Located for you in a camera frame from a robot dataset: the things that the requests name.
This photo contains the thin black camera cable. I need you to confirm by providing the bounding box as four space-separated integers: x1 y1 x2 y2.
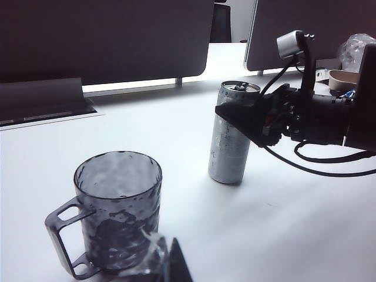
259 58 306 103

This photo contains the black office chair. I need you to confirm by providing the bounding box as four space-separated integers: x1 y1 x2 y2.
209 0 233 43

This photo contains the dark textured glass mug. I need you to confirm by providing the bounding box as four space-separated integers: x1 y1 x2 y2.
44 150 163 280

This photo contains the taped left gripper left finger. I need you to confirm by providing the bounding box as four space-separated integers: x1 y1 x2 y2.
122 231 170 282

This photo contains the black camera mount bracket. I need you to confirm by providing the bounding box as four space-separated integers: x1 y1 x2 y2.
298 31 317 98

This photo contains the silver slim metal can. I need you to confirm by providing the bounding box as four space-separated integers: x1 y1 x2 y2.
207 80 261 186

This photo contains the dark grey desk divider panel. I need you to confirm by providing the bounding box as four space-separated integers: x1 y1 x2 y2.
0 0 216 86
244 0 376 72

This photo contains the grey desk cable flap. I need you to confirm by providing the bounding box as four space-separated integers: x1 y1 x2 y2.
0 77 99 130

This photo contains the long black cable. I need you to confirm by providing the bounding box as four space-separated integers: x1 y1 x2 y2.
263 143 376 177

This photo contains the crumpled clear plastic bag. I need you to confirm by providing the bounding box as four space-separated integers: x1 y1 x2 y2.
337 33 376 73

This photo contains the brown tape roll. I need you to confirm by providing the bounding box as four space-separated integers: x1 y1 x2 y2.
328 69 361 91

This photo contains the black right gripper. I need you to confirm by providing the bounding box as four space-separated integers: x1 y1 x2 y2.
214 83 307 148

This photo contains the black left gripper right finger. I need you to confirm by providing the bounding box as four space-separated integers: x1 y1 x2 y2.
163 237 194 282

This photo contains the looped black cable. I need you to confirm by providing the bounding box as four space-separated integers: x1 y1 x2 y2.
294 140 374 165

